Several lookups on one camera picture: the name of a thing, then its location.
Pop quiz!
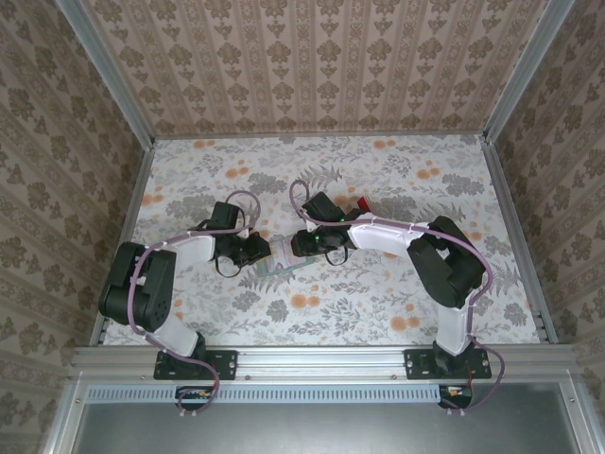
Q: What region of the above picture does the green leather card holder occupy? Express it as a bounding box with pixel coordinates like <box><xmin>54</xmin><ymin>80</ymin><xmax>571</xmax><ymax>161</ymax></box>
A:
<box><xmin>256</xmin><ymin>236</ymin><xmax>317</xmax><ymax>279</ymax></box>

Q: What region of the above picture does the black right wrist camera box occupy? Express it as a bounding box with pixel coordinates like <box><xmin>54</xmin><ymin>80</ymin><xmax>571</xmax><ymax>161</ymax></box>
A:
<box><xmin>301</xmin><ymin>191</ymin><xmax>345</xmax><ymax>223</ymax></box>

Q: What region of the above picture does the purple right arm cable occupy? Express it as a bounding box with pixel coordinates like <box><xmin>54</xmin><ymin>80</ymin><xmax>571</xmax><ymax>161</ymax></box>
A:
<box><xmin>287</xmin><ymin>178</ymin><xmax>508</xmax><ymax>417</ymax></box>

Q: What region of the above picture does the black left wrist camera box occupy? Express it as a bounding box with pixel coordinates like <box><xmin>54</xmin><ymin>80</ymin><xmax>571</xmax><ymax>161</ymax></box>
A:
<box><xmin>209</xmin><ymin>201</ymin><xmax>245</xmax><ymax>233</ymax></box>

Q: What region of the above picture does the thin black left camera cable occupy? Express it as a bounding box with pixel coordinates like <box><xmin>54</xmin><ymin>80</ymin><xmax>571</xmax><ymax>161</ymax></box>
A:
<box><xmin>213</xmin><ymin>254</ymin><xmax>259</xmax><ymax>281</ymax></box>

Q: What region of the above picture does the thin aluminium frame rail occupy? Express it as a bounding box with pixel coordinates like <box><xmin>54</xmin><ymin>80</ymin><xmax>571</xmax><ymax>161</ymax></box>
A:
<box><xmin>151</xmin><ymin>133</ymin><xmax>491</xmax><ymax>142</ymax></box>

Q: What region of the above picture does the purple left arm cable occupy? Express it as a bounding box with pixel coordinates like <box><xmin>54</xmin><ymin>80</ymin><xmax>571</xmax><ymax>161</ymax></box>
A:
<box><xmin>127</xmin><ymin>190</ymin><xmax>263</xmax><ymax>417</ymax></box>

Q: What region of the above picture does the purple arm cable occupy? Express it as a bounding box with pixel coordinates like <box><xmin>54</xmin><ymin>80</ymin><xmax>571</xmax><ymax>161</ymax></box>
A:
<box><xmin>287</xmin><ymin>178</ymin><xmax>508</xmax><ymax>417</ymax></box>
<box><xmin>127</xmin><ymin>190</ymin><xmax>263</xmax><ymax>417</ymax></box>

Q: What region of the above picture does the thin black right camera cable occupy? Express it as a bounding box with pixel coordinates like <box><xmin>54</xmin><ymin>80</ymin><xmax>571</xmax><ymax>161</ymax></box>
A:
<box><xmin>325</xmin><ymin>245</ymin><xmax>352</xmax><ymax>267</ymax></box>

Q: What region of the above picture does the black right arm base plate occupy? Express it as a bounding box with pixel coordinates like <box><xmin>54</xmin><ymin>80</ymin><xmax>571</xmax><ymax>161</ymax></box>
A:
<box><xmin>404</xmin><ymin>348</ymin><xmax>493</xmax><ymax>381</ymax></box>

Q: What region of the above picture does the wide aluminium extrusion beam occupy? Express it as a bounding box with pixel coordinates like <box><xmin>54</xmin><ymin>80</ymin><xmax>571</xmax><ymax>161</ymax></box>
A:
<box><xmin>70</xmin><ymin>344</ymin><xmax>581</xmax><ymax>382</ymax></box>

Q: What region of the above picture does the aluminium frame post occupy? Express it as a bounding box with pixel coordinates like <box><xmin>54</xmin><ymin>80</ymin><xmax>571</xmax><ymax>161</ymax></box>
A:
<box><xmin>59</xmin><ymin>0</ymin><xmax>157</xmax><ymax>146</ymax></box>
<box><xmin>484</xmin><ymin>0</ymin><xmax>576</xmax><ymax>143</ymax></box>

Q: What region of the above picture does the thin black camera cable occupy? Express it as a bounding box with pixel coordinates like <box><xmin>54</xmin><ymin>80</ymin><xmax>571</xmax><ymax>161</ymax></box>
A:
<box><xmin>325</xmin><ymin>245</ymin><xmax>352</xmax><ymax>267</ymax></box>
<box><xmin>213</xmin><ymin>254</ymin><xmax>259</xmax><ymax>281</ymax></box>

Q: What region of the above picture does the grey sheet metal panel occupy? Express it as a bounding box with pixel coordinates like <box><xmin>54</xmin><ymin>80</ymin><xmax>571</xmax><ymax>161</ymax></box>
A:
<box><xmin>70</xmin><ymin>401</ymin><xmax>582</xmax><ymax>454</ymax></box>

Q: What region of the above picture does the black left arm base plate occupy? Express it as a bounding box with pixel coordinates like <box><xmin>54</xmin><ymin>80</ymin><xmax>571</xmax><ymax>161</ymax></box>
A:
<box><xmin>153</xmin><ymin>348</ymin><xmax>238</xmax><ymax>382</ymax></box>

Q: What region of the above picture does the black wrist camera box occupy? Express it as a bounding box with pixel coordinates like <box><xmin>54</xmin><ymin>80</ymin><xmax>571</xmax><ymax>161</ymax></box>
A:
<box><xmin>209</xmin><ymin>201</ymin><xmax>245</xmax><ymax>233</ymax></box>
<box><xmin>301</xmin><ymin>191</ymin><xmax>345</xmax><ymax>223</ymax></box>

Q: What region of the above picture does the grey slotted cable duct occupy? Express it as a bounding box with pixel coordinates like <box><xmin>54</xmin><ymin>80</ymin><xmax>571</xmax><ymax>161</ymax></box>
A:
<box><xmin>87</xmin><ymin>383</ymin><xmax>478</xmax><ymax>404</ymax></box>

